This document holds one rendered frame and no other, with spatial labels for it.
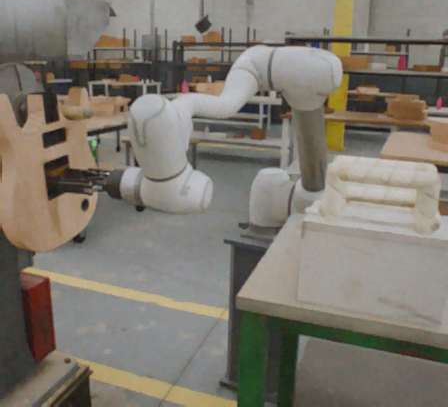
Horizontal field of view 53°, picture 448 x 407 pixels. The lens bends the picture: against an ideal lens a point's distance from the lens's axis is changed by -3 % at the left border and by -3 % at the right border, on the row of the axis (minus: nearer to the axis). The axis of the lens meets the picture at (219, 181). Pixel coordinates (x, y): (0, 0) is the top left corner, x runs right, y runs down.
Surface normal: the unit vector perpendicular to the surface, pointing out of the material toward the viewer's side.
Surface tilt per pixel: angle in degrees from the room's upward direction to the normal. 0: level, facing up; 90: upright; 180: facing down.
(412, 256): 90
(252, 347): 89
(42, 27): 90
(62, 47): 90
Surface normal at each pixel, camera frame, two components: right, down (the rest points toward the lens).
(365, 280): -0.36, 0.22
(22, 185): 0.94, 0.08
